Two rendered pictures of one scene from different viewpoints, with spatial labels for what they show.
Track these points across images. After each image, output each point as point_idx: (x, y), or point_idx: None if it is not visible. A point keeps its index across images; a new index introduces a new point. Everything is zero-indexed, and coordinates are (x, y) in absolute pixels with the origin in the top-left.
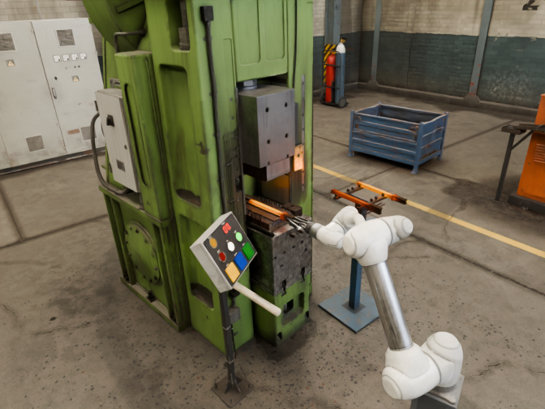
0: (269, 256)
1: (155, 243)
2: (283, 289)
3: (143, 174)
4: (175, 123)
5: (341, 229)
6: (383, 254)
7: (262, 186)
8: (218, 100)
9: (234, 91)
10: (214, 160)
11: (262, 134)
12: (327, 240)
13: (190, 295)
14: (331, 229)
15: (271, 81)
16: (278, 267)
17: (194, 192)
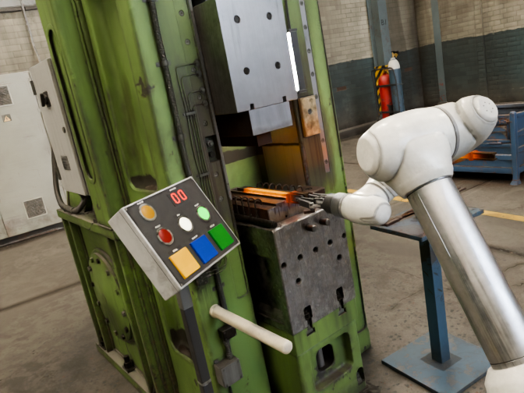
0: (274, 263)
1: (115, 270)
2: (309, 323)
3: (87, 164)
4: (118, 76)
5: (380, 192)
6: (440, 161)
7: (268, 175)
8: (159, 11)
9: (186, 1)
10: (164, 104)
11: (233, 57)
12: (358, 211)
13: (171, 350)
14: (362, 193)
15: None
16: (292, 282)
17: (153, 175)
